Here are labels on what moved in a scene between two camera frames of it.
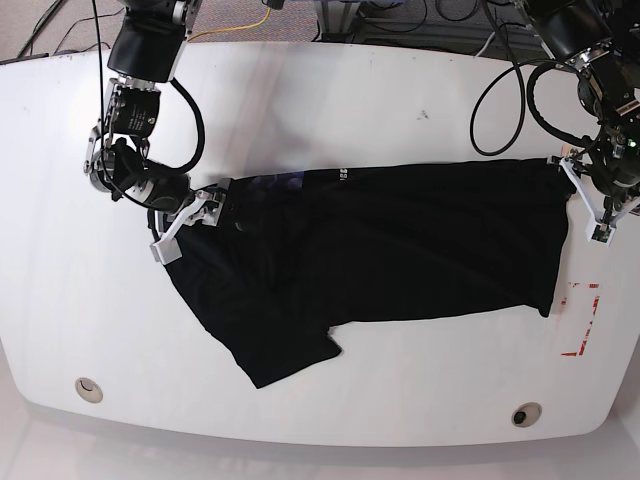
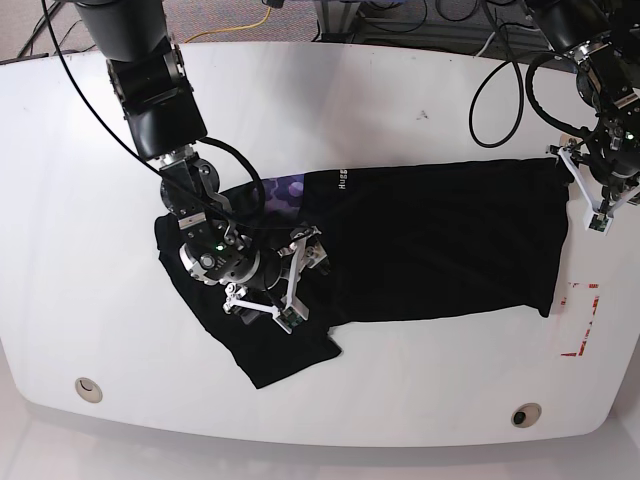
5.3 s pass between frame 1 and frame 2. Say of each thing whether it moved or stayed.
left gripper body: moved
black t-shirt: stayed
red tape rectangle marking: stayed
